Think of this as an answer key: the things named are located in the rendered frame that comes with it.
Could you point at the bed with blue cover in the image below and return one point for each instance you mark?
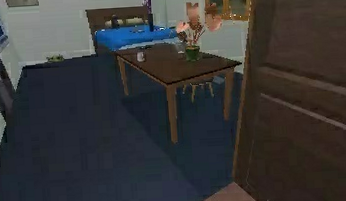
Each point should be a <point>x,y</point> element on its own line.
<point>127,34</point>

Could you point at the cream pillow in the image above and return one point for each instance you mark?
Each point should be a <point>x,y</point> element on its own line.
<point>131,22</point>

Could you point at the black floor lamp pole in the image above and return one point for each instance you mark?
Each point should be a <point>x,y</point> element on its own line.
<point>149,9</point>

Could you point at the dark figurine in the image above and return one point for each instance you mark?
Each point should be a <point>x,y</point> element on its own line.
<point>114,21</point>

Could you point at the gold framed window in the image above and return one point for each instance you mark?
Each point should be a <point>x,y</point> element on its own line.
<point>230,1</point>

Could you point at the clear glass cup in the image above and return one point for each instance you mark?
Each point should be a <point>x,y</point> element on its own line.
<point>180,50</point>

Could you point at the pink flower plant green pot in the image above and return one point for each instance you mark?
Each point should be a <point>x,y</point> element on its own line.
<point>195,30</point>

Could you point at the white mug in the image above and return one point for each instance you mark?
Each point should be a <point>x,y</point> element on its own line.
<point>140,56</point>

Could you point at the brown wooden table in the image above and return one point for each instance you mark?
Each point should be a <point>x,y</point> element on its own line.
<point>175,66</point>

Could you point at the grey framed wall picture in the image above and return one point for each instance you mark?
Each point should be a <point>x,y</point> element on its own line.
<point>21,1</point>

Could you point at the small green object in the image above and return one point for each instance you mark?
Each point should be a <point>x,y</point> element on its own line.
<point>55,58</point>

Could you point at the dark brown wooden door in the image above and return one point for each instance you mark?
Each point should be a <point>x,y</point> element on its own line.
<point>308,100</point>

